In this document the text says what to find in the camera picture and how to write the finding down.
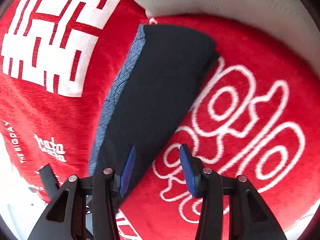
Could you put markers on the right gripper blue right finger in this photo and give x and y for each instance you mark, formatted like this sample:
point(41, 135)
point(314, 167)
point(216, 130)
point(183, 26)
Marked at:
point(191, 167)

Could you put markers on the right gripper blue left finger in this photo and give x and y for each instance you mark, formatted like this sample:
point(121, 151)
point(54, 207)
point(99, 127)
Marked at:
point(124, 171)

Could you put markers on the black pants with grey waistband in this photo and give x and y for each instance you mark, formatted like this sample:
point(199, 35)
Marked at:
point(154, 89)

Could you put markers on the red blanket with white characters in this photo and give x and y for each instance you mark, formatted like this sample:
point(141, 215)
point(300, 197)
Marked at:
point(256, 114)

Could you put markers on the white pillow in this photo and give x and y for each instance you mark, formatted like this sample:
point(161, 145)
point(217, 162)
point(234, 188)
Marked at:
point(293, 22)

